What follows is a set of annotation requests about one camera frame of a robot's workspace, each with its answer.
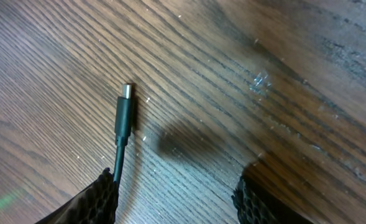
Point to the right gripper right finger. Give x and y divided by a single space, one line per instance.
256 205

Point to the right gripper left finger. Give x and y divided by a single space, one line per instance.
96 204

